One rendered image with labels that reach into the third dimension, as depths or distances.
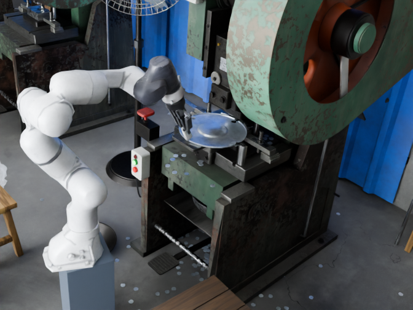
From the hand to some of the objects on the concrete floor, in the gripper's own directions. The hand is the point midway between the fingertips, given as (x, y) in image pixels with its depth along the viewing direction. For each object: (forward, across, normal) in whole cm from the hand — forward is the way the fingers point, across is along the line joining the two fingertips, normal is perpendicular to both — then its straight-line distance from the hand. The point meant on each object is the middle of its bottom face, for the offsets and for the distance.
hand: (187, 132), depth 215 cm
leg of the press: (+92, -25, +5) cm, 96 cm away
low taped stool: (+51, -78, -87) cm, 128 cm away
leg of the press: (+92, +28, +3) cm, 96 cm away
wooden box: (+60, +50, -64) cm, 101 cm away
